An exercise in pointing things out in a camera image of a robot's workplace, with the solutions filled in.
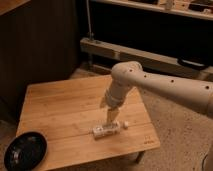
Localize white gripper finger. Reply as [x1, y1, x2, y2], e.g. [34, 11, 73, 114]
[107, 108, 119, 124]

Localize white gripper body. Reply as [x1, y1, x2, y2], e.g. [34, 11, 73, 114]
[100, 89, 124, 109]

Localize white plastic bottle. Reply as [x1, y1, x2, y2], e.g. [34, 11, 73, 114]
[92, 121, 129, 139]

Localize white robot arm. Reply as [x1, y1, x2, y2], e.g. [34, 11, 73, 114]
[104, 61, 213, 124]

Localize black ceramic bowl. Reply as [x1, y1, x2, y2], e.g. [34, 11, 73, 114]
[4, 132, 47, 171]

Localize long wooden beam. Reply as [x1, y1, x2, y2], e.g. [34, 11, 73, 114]
[80, 37, 213, 81]

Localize light wooden table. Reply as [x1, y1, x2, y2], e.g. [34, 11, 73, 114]
[17, 75, 160, 171]

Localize black flat object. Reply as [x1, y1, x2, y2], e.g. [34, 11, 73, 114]
[177, 59, 209, 71]

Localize metal pole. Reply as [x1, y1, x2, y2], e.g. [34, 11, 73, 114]
[86, 0, 94, 41]

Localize wooden shelf with items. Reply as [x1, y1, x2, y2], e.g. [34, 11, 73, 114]
[92, 0, 213, 21]

